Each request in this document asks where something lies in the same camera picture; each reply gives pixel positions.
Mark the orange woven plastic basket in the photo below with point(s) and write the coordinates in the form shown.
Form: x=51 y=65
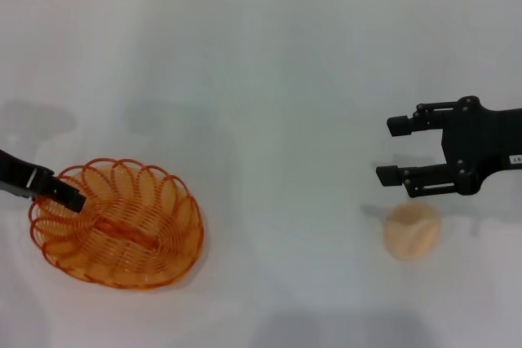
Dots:
x=130 y=238

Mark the beige round bread bun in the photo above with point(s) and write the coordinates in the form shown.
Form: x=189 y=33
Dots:
x=412 y=232

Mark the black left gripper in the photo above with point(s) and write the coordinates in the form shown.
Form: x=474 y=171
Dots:
x=24 y=179

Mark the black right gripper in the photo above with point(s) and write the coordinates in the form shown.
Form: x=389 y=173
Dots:
x=481 y=140

